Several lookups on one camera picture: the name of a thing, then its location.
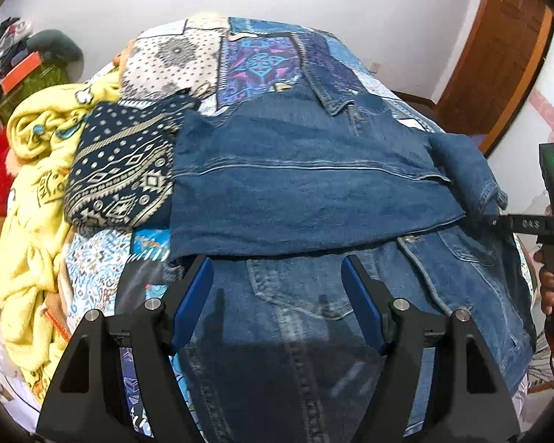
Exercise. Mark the pile of clothes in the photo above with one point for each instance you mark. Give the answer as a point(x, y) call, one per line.
point(4, 55)

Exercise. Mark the blue denim jacket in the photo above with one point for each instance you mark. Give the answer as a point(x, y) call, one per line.
point(314, 203)

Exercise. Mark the yellow fleece blanket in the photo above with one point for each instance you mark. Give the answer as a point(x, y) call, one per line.
point(41, 221)

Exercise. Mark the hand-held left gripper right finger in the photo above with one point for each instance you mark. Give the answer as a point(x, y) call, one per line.
point(358, 300)

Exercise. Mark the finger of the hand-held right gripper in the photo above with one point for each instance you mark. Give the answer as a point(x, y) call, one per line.
point(517, 224)

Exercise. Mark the orange box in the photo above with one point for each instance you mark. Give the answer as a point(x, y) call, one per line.
point(22, 72)

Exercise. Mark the navy patterned cloth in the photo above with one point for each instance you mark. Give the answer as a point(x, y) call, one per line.
point(120, 170)

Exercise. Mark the wooden door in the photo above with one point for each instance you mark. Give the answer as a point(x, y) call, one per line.
point(494, 50)

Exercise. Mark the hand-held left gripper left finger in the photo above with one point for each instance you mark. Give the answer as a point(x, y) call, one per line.
point(197, 300)

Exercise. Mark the patchwork bed cover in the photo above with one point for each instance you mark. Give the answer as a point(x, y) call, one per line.
point(240, 60)

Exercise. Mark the person's right hand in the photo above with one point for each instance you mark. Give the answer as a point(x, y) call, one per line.
point(545, 286)

